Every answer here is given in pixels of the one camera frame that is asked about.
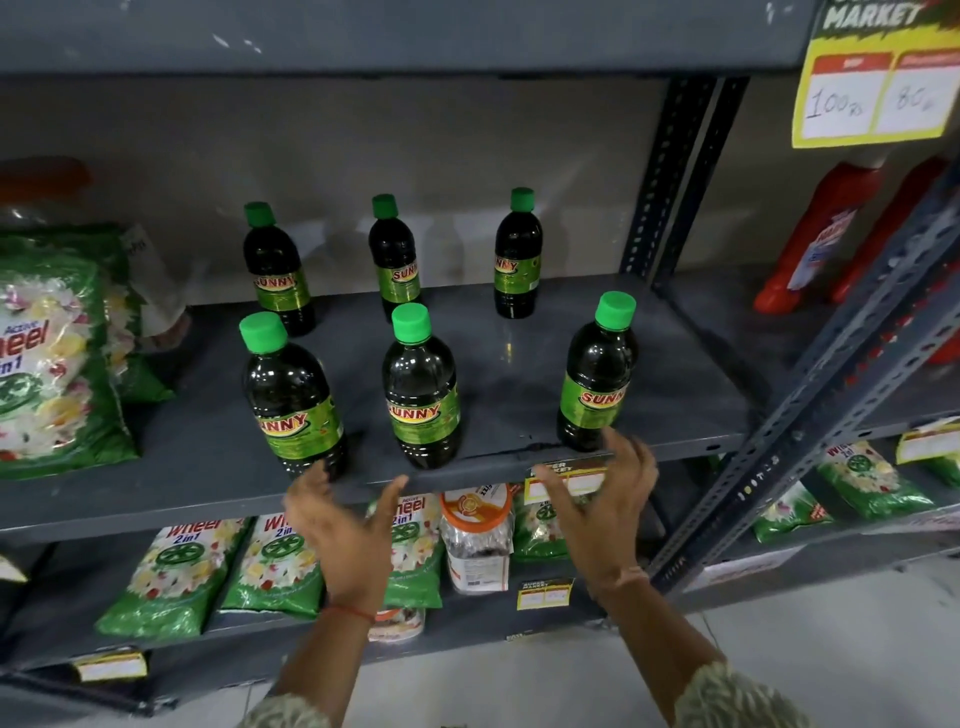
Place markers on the person's right hand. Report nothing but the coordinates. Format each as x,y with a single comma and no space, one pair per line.
604,525

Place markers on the group of dark green-capped bottles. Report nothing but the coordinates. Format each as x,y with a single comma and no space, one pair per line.
420,397

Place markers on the red thread wristband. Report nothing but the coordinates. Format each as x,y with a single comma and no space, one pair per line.
352,611

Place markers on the patterned sleeve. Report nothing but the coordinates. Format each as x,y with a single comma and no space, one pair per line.
289,712
739,697

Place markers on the white shelf label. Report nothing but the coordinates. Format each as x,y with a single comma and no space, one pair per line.
742,570

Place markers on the person's left hand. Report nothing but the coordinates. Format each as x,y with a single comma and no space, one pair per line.
349,547

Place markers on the clear plastic packet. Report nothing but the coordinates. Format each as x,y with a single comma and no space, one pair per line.
161,285

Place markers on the yellow shelf price label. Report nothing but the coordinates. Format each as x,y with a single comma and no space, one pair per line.
577,480
930,441
112,666

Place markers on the grey metal shelf rack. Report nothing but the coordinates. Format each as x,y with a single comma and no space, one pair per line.
787,435
525,367

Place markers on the clear jar with orange lid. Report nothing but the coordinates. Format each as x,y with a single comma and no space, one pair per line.
476,544
37,191

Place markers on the large green detergent packet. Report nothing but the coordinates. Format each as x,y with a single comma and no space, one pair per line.
52,375

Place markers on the red cleaner bottle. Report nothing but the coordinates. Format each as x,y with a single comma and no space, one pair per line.
946,349
896,225
814,240

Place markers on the patterned left sleeve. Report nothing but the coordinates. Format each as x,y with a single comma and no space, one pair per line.
289,712

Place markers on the person's left thumb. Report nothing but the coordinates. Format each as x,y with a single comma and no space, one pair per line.
390,506

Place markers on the person's right thumb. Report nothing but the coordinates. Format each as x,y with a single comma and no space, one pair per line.
553,499

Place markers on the black yellow shelf label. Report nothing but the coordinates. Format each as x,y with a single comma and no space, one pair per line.
545,595

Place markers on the person's right forearm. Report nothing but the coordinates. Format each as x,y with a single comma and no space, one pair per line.
652,637

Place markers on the patterned right sleeve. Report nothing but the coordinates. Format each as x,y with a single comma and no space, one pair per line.
739,697

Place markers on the large yellow price sign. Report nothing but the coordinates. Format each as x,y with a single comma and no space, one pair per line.
877,75

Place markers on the person's left forearm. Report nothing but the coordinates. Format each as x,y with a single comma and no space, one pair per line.
330,660

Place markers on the small orange white pack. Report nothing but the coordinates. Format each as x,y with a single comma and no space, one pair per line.
397,624

